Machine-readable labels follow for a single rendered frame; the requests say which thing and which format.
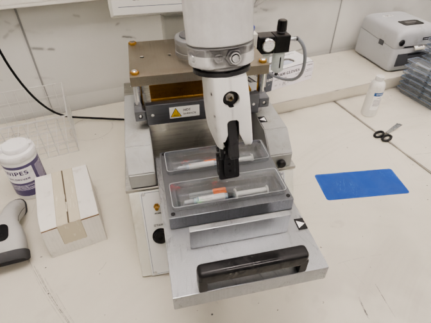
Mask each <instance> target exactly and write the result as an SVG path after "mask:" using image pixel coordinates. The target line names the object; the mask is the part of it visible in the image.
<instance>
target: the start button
mask: <svg viewBox="0 0 431 323"><path fill-rule="evenodd" d="M154 239H155V242H157V243H159V244H163V243H165V234H164V230H159V231H157V232H156V233H155V235H154Z"/></svg>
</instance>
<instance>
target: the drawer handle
mask: <svg viewBox="0 0 431 323"><path fill-rule="evenodd" d="M308 257H309V253H308V251H307V248H306V247H305V246H304V245H297V246H293V247H287V248H283V249H277V250H273V251H266V252H262V253H256V254H250V255H246V256H239V257H236V258H230V259H225V260H219V261H213V262H209V263H202V264H199V265H198V266H197V269H196V277H197V283H198V289H199V292H200V293H201V292H207V291H208V284H210V283H216V282H220V281H226V280H229V279H235V278H239V277H245V276H251V275H255V274H261V273H265V272H271V271H274V270H280V269H286V268H290V267H296V269H297V271H298V272H305V271H306V269H307V265H308V261H309V259H308Z"/></svg>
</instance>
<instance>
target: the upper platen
mask: <svg viewBox="0 0 431 323"><path fill-rule="evenodd" d="M149 92H150V97H151V102H153V101H165V100H172V99H183V98H190V97H201V96H203V84H202V80H199V81H187V82H180V83H167V84H160V85H149Z"/></svg>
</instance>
